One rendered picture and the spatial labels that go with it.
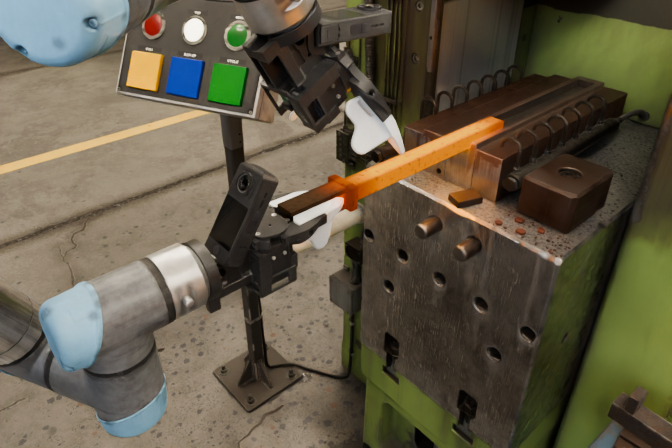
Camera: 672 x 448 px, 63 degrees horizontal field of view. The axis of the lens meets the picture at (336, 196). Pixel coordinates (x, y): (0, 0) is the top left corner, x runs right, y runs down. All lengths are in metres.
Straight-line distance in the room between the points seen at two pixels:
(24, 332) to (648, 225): 0.85
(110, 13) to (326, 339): 1.60
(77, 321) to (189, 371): 1.32
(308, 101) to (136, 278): 0.25
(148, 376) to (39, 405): 1.32
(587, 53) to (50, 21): 1.09
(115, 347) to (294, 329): 1.40
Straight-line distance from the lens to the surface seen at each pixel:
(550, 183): 0.85
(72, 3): 0.40
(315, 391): 1.77
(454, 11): 1.11
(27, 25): 0.42
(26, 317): 0.67
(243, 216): 0.60
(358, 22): 0.62
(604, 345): 1.11
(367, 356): 1.27
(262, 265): 0.64
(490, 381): 1.02
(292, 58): 0.58
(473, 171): 0.91
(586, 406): 1.22
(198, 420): 1.75
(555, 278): 0.83
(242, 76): 1.08
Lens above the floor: 1.38
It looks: 31 degrees down
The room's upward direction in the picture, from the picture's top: straight up
